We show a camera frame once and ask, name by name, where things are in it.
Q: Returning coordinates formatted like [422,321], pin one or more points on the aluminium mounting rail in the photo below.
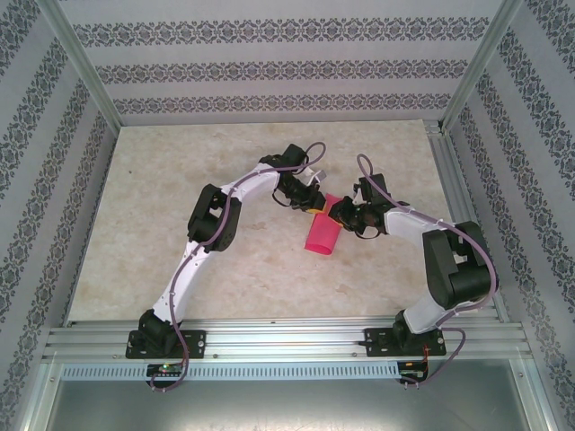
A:
[287,334]

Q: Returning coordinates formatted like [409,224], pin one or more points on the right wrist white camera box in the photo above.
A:
[356,193]

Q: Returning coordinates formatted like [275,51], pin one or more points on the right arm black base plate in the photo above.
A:
[377,341]

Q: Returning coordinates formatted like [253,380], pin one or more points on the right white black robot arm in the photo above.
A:
[453,269]

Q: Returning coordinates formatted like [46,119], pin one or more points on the pink square paper sheet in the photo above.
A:
[321,235]

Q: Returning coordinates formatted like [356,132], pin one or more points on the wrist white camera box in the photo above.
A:
[318,177]
[356,193]

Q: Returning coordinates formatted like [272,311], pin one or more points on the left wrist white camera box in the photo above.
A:
[318,177]

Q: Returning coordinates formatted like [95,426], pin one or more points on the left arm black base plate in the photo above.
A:
[193,343]

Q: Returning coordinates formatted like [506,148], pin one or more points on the aluminium frame post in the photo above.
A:
[83,63]
[480,63]

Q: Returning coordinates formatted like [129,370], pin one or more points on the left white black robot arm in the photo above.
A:
[188,269]

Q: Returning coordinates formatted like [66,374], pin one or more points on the aluminium side rail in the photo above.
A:
[451,179]

